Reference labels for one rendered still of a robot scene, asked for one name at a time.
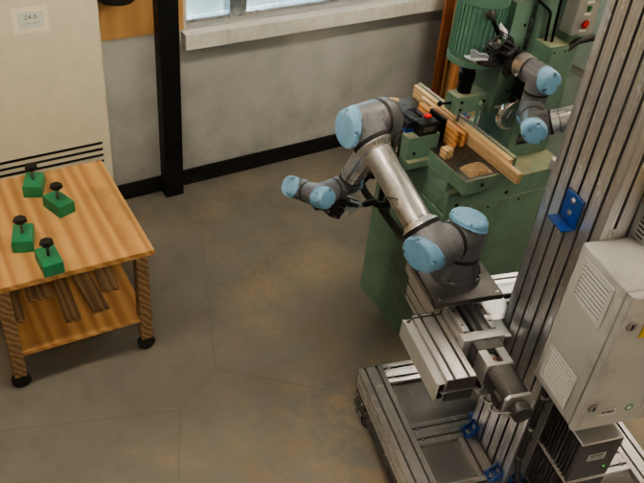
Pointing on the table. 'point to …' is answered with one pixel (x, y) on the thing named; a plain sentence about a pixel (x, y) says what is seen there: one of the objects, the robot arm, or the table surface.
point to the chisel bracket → (467, 103)
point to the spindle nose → (466, 80)
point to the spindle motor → (473, 29)
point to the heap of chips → (474, 169)
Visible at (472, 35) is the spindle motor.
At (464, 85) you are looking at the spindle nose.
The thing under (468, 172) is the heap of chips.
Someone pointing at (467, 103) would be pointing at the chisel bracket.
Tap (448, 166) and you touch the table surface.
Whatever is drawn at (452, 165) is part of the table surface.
